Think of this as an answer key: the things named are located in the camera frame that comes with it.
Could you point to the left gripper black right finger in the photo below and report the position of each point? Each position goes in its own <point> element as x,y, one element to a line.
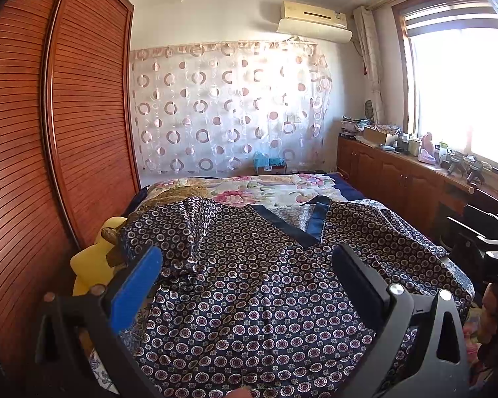
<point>437,365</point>

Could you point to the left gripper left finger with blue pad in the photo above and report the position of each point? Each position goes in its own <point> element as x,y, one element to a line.
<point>103,312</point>

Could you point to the navy patterned silk garment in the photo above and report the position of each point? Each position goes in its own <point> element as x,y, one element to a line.
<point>251,296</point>

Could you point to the person's right hand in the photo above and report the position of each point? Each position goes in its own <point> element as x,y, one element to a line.
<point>488,333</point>

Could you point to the long wooden sideboard cabinet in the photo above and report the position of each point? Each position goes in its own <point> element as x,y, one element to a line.
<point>425,196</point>

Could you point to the yellow plush pillow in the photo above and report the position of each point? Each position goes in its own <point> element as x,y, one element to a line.
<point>90,265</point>

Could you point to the navy blue bed cover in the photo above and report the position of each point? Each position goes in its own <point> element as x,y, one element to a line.
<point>346,189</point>

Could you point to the cardboard box on sideboard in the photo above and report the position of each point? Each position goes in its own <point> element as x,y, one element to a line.
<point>377,137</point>

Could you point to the floral bed blanket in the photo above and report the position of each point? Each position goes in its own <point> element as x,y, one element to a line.
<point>273,191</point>

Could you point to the teal box by curtain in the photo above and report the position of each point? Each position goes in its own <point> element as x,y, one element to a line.
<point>266,165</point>

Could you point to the olive gold embroidered cushion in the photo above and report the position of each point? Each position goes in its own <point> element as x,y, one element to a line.
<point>115,257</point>

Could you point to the wooden slatted wardrobe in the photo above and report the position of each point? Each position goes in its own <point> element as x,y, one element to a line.
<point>66,151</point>

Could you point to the beige side window curtain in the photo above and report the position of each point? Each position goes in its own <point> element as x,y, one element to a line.
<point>369,43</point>

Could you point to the sheer circle pattern curtain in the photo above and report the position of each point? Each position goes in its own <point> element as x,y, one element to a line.
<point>210,108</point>

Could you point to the window with wooden frame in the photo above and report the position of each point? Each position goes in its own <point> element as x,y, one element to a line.
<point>449,52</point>

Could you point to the white wall air conditioner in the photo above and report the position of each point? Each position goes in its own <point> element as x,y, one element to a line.
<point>314,22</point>

